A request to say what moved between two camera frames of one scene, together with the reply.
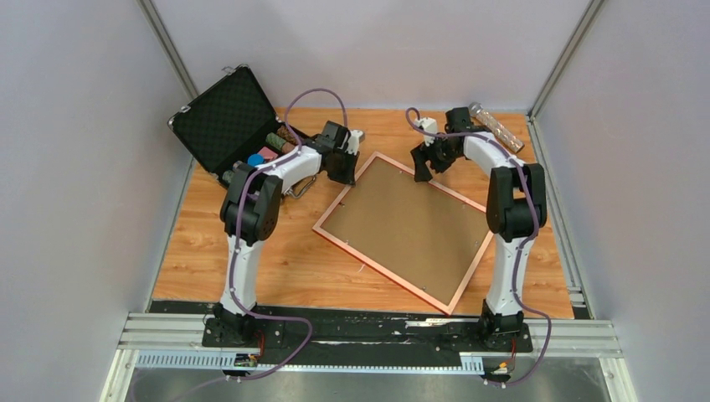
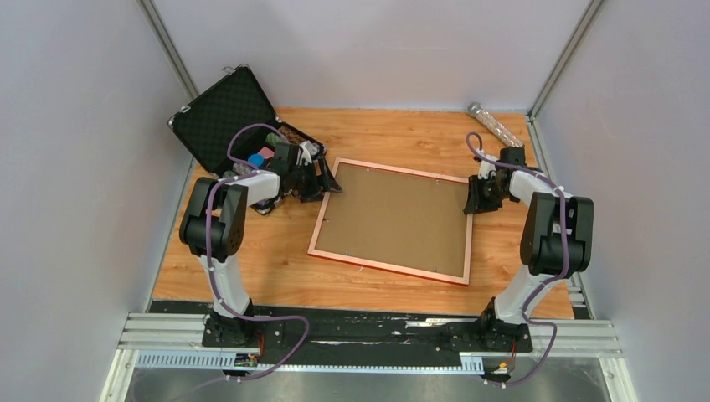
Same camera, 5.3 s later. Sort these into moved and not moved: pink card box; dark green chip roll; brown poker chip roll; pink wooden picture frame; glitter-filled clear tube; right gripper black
Moved: right gripper black; pink wooden picture frame
Not moved: pink card box; dark green chip roll; brown poker chip roll; glitter-filled clear tube
